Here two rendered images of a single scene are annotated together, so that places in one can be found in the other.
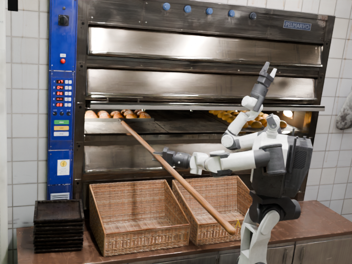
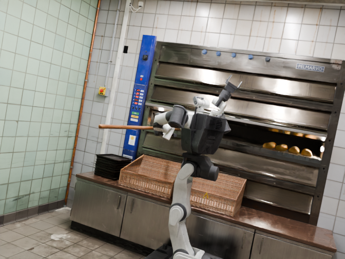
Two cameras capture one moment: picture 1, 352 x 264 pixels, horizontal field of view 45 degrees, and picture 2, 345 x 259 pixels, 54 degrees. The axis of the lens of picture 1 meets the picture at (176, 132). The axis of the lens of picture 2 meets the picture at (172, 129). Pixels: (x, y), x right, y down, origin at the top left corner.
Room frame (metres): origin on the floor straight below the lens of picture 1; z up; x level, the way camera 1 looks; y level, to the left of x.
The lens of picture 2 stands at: (0.14, -2.21, 1.37)
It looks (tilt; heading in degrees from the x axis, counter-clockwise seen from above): 3 degrees down; 44
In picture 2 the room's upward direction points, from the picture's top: 10 degrees clockwise
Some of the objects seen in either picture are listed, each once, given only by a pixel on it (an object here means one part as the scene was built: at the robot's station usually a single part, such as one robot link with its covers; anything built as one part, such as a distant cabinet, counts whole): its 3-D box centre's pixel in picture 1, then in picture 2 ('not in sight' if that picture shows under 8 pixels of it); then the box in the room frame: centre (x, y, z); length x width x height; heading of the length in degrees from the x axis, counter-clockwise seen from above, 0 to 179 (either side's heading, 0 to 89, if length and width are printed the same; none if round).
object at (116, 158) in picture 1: (205, 154); (223, 156); (3.01, -0.24, 1.02); 1.79 x 0.11 x 0.19; 112
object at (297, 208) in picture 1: (275, 206); (199, 166); (2.21, -0.59, 1.00); 0.28 x 0.13 x 0.18; 113
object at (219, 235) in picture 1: (218, 207); (211, 189); (2.76, -0.35, 0.72); 0.56 x 0.49 x 0.28; 114
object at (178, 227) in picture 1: (137, 213); (155, 174); (2.54, 0.20, 0.72); 0.56 x 0.49 x 0.28; 114
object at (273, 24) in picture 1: (218, 19); (242, 61); (3.03, -0.23, 1.99); 1.80 x 0.08 x 0.21; 112
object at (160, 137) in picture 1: (206, 135); (226, 142); (3.03, -0.23, 1.16); 1.80 x 0.06 x 0.04; 112
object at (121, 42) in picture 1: (217, 48); (237, 79); (3.01, -0.24, 1.80); 1.79 x 0.11 x 0.19; 112
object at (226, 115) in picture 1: (246, 117); (288, 148); (3.64, -0.60, 1.21); 0.61 x 0.48 x 0.06; 22
